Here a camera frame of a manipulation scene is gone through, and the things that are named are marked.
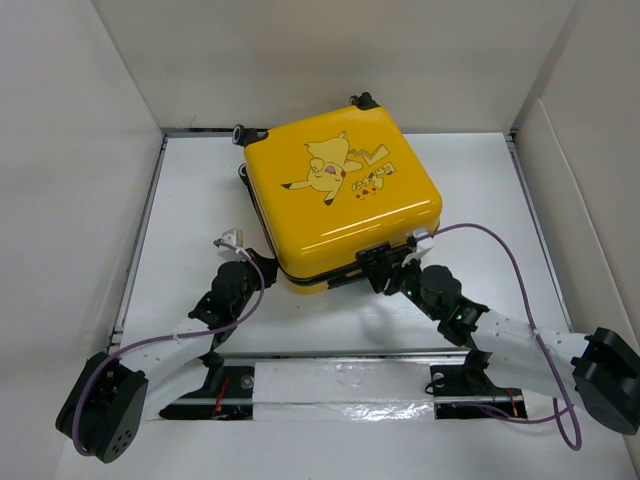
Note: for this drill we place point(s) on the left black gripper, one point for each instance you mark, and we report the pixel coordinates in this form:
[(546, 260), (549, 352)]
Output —
[(267, 267)]

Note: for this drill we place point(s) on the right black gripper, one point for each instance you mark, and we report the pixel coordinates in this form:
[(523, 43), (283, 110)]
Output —
[(380, 271)]

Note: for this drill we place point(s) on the yellow hard-shell suitcase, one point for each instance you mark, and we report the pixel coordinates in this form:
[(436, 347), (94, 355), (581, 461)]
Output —
[(337, 190)]

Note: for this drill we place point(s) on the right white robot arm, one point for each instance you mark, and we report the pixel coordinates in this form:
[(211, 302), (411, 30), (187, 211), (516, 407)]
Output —
[(596, 372)]

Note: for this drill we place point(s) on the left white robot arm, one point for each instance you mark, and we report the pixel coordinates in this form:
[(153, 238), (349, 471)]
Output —
[(113, 392)]

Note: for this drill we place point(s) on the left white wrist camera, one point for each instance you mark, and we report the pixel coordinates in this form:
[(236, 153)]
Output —
[(230, 244)]

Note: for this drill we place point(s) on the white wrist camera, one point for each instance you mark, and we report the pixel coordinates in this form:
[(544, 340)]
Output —
[(424, 243), (230, 244)]

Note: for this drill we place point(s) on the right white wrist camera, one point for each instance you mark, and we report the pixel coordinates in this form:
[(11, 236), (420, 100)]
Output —
[(424, 243)]

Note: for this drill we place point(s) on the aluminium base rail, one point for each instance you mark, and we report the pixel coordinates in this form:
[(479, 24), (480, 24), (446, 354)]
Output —
[(361, 389)]

